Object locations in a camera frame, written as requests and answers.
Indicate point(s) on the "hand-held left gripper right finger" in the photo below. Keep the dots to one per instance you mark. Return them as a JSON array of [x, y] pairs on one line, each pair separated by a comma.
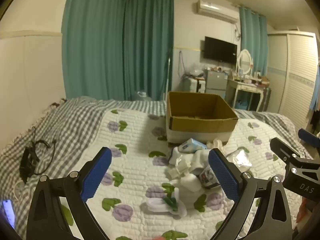
[[222, 172]]

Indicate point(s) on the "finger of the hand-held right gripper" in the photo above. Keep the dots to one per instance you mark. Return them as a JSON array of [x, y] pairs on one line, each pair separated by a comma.
[[282, 146], [306, 135]]

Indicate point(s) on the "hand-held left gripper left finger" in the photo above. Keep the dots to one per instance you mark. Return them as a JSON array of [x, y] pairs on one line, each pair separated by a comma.
[[96, 175]]

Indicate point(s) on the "small printed packet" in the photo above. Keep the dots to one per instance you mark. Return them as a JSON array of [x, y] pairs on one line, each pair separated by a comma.
[[206, 177]]

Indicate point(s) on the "silvery plastic packet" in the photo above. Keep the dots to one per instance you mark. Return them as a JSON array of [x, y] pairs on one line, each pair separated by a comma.
[[240, 158]]

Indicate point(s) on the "blue tissue packet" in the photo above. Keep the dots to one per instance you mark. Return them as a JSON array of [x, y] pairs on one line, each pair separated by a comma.
[[191, 145]]

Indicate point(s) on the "brown cardboard box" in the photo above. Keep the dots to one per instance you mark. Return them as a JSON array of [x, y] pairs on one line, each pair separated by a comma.
[[200, 122]]

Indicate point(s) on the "white sock with green trim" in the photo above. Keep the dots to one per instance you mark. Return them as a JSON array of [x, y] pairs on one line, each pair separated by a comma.
[[157, 203]]

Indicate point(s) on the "person's right hand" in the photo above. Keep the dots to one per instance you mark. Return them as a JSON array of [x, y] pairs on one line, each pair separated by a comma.
[[303, 211]]

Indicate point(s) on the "hanging clothes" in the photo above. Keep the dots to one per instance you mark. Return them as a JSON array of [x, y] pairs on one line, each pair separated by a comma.
[[315, 90]]

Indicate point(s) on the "grey checked cloth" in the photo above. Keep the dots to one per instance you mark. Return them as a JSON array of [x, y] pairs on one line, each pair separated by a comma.
[[265, 98]]

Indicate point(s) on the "white floral quilt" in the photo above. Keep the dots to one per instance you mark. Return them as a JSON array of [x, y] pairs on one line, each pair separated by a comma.
[[135, 142]]

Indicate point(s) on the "white louvred wardrobe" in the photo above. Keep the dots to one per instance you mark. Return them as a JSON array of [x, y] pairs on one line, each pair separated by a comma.
[[292, 80]]

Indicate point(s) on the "blue storage bin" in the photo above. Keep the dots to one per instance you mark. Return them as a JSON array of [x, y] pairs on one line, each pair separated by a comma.
[[242, 105]]

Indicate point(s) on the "white dressing table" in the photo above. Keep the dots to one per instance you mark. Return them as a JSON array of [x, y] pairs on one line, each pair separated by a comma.
[[243, 87]]

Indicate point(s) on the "grey mini fridge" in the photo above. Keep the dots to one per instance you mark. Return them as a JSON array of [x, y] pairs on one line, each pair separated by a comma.
[[215, 82]]

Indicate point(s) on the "clear water jug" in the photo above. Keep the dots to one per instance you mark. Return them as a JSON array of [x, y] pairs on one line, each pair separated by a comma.
[[143, 96]]

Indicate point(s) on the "light grey suitcase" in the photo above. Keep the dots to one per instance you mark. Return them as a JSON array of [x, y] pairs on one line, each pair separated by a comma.
[[191, 85]]

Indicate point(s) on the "oval white vanity mirror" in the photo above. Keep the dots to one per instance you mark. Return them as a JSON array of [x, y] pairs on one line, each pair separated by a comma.
[[244, 61]]

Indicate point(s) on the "smartphone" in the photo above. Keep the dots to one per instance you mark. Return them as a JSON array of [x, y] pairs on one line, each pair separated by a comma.
[[8, 212]]

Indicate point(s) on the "clear plastic bag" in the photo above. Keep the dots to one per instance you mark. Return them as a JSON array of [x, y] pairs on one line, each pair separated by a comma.
[[195, 70]]

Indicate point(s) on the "narrow teal window curtain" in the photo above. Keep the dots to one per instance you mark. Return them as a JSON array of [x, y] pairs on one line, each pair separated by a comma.
[[252, 40]]

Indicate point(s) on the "wide teal curtain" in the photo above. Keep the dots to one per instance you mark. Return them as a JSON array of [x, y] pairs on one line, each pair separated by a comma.
[[92, 42]]

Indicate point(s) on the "white air conditioner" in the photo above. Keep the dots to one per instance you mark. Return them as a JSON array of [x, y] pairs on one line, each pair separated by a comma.
[[216, 11]]

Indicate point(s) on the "black wall television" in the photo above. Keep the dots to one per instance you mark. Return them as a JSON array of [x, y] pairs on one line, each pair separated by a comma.
[[220, 51]]

